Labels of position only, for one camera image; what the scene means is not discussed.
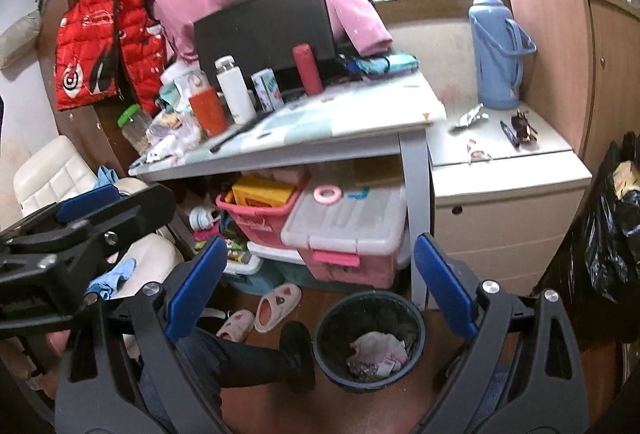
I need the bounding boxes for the grey cushion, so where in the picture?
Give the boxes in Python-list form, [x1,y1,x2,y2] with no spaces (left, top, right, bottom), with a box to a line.
[0,11,42,68]

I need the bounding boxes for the small white teal container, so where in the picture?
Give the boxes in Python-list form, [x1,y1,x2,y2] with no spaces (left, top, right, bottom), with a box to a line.
[188,206,221,231]

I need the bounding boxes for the red cylinder bottle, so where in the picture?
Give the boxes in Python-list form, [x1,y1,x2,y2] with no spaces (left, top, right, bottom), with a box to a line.
[292,44,324,96]

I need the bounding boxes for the white plastic bag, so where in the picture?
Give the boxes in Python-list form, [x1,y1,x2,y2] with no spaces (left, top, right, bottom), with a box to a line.
[159,61,193,115]

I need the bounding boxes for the cream leather chair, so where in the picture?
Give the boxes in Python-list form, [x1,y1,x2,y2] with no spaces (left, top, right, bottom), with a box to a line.
[12,136,186,366]

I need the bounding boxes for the black plastic bag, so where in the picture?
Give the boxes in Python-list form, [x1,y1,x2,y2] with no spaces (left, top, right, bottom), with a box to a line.
[581,131,640,306]

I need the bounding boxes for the white thermos bottle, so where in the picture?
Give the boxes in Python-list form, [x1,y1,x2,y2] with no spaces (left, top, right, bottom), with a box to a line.
[215,55,257,125]

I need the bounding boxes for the crumpled silver foil wrapper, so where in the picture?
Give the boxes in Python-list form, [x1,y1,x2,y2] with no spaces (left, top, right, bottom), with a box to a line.
[449,103,490,131]

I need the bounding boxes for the black pen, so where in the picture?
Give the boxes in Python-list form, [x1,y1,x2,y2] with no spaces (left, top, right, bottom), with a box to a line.
[500,120,521,150]

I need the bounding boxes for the clear storage box pink latches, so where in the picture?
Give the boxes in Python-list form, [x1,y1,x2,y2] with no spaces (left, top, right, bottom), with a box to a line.
[280,174,409,291]

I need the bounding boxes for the teal storage box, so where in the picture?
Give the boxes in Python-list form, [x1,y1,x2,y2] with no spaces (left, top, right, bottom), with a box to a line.
[234,259,312,298]

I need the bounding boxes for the white low cabinet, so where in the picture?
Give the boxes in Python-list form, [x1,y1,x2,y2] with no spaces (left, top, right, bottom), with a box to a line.
[425,101,594,311]

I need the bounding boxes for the person's left black shoe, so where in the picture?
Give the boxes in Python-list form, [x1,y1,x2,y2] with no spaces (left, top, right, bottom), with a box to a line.
[278,321,317,393]

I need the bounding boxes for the brown wooden cabinet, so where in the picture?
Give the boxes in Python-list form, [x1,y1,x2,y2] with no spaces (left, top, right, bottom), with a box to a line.
[508,0,640,166]

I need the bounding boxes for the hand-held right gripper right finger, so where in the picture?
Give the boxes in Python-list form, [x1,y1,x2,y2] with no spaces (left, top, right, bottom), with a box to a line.
[412,231,591,434]

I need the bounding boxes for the pink ring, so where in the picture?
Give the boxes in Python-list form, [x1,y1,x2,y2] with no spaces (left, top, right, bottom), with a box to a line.
[313,185,344,205]

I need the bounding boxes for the black mesh trash bin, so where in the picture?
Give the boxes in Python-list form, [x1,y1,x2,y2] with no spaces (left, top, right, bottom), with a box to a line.
[312,291,427,390]

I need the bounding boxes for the green snack packet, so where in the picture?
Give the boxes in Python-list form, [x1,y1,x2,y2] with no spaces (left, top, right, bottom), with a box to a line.
[225,239,251,265]

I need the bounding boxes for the beige wood-framed panel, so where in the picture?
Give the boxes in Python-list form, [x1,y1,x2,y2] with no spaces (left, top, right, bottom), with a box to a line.
[372,0,511,108]

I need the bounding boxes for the pink slipper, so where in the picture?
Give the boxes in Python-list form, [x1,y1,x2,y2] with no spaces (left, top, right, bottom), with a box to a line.
[254,283,304,334]
[215,309,255,343]

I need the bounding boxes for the teal pouch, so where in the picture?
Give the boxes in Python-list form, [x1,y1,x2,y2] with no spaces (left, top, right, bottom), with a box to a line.
[384,53,419,72]

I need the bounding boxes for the plastic jar with green lid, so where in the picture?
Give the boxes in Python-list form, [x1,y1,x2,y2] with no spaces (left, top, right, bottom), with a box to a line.
[117,104,154,154]

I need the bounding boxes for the small pink clear clip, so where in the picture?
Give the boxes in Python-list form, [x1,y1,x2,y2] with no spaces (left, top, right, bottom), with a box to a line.
[465,141,494,164]

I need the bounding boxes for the person's left leg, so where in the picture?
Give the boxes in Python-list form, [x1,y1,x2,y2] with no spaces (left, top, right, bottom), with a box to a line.
[139,328,301,434]

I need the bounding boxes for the yellow box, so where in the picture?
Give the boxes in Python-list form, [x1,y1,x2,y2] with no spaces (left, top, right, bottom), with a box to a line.
[231,176,296,210]

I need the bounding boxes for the white grey table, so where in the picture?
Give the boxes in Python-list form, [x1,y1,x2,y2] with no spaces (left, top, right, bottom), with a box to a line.
[128,64,447,310]

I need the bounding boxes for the green white carton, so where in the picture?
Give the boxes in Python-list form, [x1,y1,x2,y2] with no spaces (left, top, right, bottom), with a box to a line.
[250,68,285,111]

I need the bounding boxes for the black monitor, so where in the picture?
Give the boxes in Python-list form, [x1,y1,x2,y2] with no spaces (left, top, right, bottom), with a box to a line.
[193,0,337,86]

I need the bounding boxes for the orange red cup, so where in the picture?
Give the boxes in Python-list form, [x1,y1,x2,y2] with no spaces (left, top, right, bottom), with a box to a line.
[188,89,229,138]

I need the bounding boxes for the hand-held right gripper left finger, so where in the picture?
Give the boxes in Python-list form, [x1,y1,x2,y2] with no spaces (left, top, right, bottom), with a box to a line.
[54,235,236,434]

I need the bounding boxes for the red padded vest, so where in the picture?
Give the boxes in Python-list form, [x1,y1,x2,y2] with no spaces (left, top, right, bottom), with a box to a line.
[54,0,169,116]

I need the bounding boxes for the pink plastic basket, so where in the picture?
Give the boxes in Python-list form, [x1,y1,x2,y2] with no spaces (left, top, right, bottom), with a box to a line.
[215,173,311,241]

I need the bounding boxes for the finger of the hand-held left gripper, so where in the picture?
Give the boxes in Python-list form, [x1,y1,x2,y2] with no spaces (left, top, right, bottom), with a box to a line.
[0,186,123,260]
[0,183,177,287]

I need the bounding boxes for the large blue thermos flask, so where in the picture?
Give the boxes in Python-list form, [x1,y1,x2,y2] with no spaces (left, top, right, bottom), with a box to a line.
[468,0,538,111]

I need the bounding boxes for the white foam box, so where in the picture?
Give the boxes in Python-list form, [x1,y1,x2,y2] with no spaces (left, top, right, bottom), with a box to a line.
[222,241,264,278]

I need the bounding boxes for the clear plastic bag with snacks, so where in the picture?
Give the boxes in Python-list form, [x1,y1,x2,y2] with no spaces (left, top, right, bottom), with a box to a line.
[144,111,204,161]

